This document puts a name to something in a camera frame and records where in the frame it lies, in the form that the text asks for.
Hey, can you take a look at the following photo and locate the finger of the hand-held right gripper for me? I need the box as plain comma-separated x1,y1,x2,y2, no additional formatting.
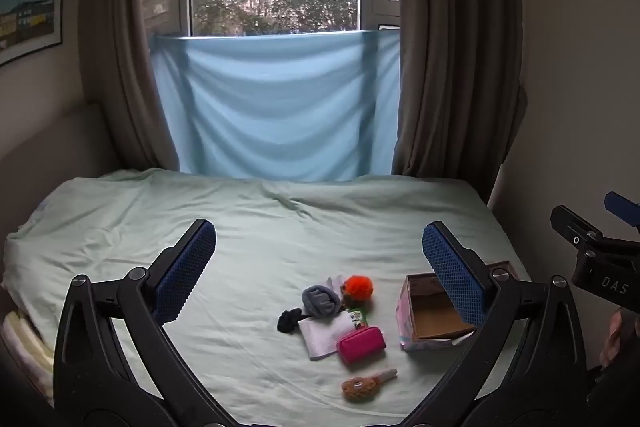
550,205,613,258
603,191,640,229

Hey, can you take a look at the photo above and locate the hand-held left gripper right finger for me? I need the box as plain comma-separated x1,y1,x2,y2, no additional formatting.
400,221,592,427

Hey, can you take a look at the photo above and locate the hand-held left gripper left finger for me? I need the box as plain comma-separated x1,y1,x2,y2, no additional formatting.
52,218,236,427

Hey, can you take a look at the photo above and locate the cardboard box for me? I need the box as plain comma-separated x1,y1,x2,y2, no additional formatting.
396,259,523,352

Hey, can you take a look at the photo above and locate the orange fluffy pom-pom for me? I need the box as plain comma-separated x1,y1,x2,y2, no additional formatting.
341,275,375,304

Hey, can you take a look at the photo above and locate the pink zip pouch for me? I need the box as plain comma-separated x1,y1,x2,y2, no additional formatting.
336,326,386,365

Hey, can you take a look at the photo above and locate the black scrunchie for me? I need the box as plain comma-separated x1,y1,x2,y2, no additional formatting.
277,308,312,334

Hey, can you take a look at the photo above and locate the white textured washcloth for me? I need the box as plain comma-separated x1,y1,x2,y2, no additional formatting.
298,313,353,361

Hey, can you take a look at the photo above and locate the person's right hand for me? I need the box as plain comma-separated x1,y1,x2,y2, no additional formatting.
600,308,640,370

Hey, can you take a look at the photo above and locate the green wet wipes packet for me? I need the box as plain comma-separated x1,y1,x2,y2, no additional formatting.
345,307,370,329

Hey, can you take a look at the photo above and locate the grey rolled sock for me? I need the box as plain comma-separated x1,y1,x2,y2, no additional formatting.
301,285,346,323

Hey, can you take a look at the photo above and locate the brown plush drumstick toy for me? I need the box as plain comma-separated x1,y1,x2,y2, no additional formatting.
341,368,399,403

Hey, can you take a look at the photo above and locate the pale yellow folded blanket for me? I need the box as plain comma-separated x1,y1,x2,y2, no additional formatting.
0,307,56,404

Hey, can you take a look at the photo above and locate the light blue hanging cloth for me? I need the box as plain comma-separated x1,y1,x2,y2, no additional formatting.
150,29,402,182

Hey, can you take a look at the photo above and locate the brown right curtain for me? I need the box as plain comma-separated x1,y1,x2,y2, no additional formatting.
390,0,529,180

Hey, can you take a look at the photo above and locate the brown curtain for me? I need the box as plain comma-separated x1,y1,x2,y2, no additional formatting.
77,0,197,172
390,0,529,180

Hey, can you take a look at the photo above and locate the brown left curtain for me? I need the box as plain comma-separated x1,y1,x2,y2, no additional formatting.
77,0,197,172

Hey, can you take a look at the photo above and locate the framed wall picture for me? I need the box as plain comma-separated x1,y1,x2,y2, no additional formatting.
0,0,68,68

